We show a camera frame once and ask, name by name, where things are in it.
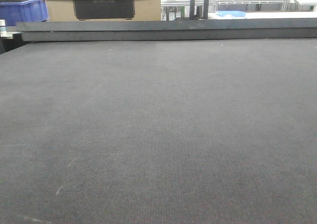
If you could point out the dark grey table mat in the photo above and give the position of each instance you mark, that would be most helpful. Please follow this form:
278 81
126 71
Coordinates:
188 132

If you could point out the blue tray on workbench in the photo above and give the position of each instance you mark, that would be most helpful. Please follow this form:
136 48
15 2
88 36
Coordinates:
231 14

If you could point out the black vertical pole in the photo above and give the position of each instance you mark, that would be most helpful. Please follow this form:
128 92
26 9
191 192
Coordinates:
192 10

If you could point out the large cardboard box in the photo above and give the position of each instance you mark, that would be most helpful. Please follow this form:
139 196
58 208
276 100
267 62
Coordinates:
103 10

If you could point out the blue crate far left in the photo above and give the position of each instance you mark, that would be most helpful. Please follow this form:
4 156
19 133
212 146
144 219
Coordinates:
26 11

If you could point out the dark raised table edge board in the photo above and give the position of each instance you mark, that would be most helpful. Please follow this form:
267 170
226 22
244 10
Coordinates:
178 30

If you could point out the white background workbench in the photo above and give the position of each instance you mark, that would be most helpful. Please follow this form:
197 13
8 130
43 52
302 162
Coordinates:
266 9

